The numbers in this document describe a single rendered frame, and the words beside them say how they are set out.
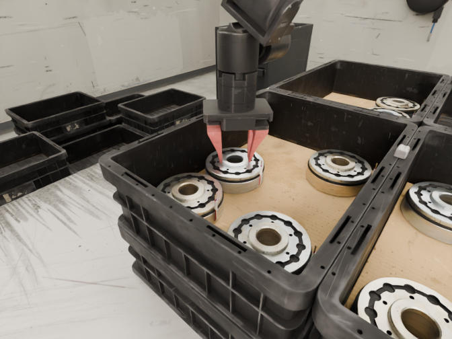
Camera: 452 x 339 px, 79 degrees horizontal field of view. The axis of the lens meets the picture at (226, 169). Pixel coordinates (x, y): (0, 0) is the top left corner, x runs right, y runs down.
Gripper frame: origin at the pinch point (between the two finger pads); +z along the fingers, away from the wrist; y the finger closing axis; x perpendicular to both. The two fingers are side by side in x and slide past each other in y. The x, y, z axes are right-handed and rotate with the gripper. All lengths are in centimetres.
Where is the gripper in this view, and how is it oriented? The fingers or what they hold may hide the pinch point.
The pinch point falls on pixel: (235, 157)
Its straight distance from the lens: 47.1
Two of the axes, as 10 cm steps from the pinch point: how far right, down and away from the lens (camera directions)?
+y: -10.0, 0.4, -0.7
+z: -0.1, 8.3, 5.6
